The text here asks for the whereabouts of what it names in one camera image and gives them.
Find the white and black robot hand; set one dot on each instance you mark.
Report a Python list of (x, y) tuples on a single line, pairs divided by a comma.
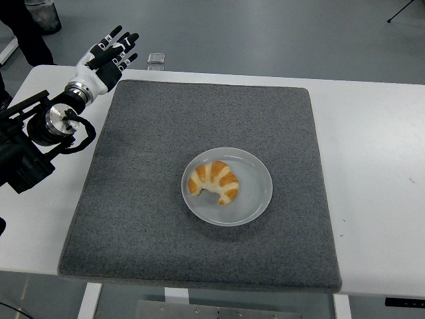
[(89, 76)]

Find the golden croissant bread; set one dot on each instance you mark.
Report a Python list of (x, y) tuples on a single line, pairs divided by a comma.
[(225, 182)]

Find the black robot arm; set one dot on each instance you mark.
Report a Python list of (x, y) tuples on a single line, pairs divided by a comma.
[(23, 156)]

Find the round grey plate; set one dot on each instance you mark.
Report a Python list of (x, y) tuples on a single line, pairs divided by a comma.
[(252, 196)]

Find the grey metal plate with screws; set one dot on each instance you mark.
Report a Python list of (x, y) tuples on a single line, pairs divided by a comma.
[(199, 312)]

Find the person's leg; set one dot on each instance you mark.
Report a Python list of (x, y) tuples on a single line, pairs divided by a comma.
[(33, 43)]

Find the small clear floor cover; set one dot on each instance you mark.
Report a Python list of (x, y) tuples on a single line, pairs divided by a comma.
[(156, 67), (156, 58)]

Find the grey waste bin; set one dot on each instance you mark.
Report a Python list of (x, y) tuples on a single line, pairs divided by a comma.
[(46, 16)]

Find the white floor stand base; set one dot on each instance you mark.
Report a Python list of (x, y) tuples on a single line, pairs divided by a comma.
[(6, 53)]

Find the grey felt mat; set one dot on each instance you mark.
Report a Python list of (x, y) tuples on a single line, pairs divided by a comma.
[(133, 216)]

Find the white table leg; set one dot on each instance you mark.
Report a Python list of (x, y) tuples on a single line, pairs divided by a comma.
[(176, 295), (88, 300), (342, 307)]

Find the black tripod leg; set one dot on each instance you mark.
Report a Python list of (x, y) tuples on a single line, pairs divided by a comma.
[(398, 13)]

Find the black table control panel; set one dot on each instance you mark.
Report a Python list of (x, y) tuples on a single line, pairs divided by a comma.
[(405, 302)]

